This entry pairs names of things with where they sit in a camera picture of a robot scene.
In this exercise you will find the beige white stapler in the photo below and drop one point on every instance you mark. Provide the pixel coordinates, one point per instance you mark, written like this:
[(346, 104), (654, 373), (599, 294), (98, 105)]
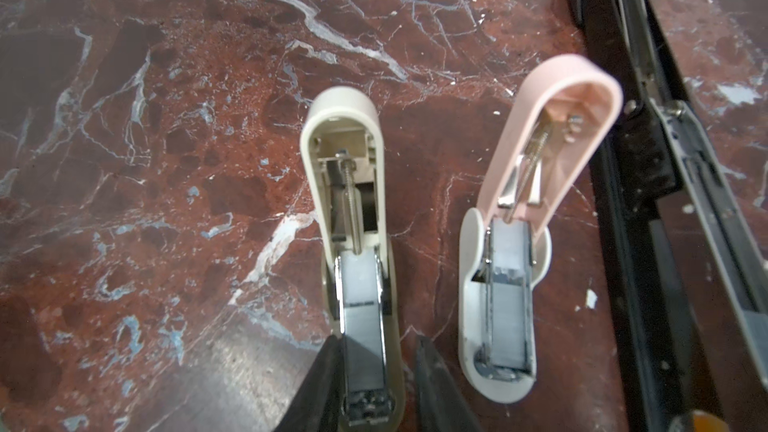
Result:
[(343, 153)]

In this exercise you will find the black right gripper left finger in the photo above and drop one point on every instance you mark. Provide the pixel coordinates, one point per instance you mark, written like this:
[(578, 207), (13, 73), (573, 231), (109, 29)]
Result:
[(316, 406)]

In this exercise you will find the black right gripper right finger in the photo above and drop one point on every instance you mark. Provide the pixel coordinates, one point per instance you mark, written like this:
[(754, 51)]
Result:
[(441, 407)]

